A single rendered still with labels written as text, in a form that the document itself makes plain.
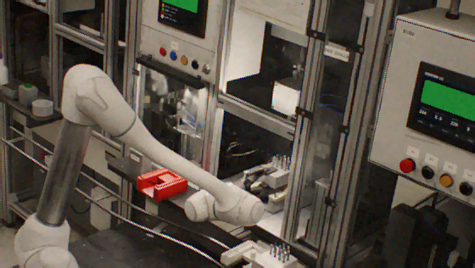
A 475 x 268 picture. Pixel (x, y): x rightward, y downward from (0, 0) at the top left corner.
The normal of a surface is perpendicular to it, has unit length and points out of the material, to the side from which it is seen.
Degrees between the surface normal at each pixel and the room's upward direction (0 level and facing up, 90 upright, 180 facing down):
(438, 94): 90
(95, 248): 0
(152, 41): 90
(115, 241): 0
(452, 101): 90
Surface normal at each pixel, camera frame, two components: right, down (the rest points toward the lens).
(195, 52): -0.68, 0.23
